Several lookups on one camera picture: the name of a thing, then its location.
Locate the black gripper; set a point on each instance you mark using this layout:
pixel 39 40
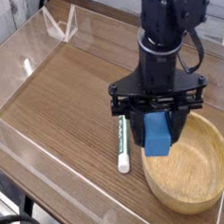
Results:
pixel 128 98

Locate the blue block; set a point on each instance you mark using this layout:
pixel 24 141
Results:
pixel 157 135

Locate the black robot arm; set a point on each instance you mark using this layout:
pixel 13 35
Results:
pixel 162 82

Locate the brown wooden bowl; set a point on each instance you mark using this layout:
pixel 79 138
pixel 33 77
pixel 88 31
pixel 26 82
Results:
pixel 190 180

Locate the green white marker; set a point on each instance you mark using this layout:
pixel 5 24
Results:
pixel 123 140

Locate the clear acrylic corner bracket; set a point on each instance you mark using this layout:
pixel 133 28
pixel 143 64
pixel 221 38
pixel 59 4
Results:
pixel 61 30

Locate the clear acrylic front wall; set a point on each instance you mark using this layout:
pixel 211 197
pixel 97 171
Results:
pixel 59 189

